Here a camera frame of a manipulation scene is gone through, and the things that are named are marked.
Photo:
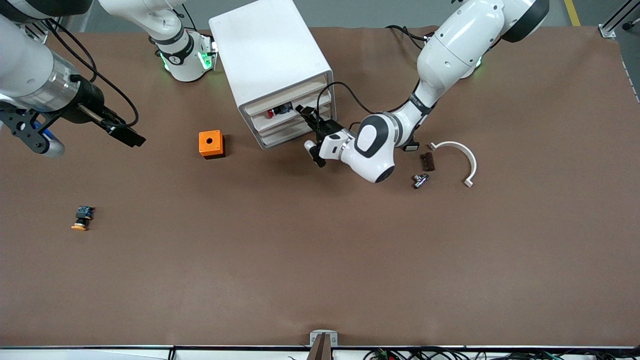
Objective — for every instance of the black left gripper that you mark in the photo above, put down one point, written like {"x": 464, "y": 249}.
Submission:
{"x": 324, "y": 128}

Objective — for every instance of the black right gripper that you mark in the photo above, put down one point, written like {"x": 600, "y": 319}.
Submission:
{"x": 88, "y": 103}

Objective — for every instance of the red mushroom push button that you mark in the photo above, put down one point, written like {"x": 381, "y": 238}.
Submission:
{"x": 280, "y": 110}

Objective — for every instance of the beige cabinet drawer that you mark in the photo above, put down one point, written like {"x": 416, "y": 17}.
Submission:
{"x": 287, "y": 97}
{"x": 257, "y": 122}
{"x": 285, "y": 136}
{"x": 280, "y": 127}

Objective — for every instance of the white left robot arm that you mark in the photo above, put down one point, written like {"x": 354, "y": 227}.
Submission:
{"x": 450, "y": 50}

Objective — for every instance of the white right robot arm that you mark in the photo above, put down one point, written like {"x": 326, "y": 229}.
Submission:
{"x": 187, "y": 70}

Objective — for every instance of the white drawer cabinet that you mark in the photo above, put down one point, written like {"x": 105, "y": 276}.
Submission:
{"x": 265, "y": 50}

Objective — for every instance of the yellow mushroom push button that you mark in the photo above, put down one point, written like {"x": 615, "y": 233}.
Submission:
{"x": 81, "y": 217}

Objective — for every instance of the black white-capped push button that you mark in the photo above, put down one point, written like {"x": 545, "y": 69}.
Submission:
{"x": 412, "y": 147}

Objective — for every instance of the orange box with hole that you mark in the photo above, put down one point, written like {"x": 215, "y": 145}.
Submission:
{"x": 210, "y": 142}

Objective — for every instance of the brown terminal block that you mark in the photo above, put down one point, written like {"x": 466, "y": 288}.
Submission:
{"x": 427, "y": 162}

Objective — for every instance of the silver metal connector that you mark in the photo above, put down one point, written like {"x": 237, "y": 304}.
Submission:
{"x": 420, "y": 181}

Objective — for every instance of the white curved bracket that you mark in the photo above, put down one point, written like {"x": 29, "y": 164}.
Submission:
{"x": 452, "y": 144}

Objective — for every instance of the white table edge rail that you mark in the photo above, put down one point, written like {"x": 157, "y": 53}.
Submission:
{"x": 100, "y": 354}

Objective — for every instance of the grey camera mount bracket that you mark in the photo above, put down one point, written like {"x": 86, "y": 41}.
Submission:
{"x": 322, "y": 350}

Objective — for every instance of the aluminium frame profile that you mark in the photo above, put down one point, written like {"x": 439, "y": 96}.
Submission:
{"x": 607, "y": 31}

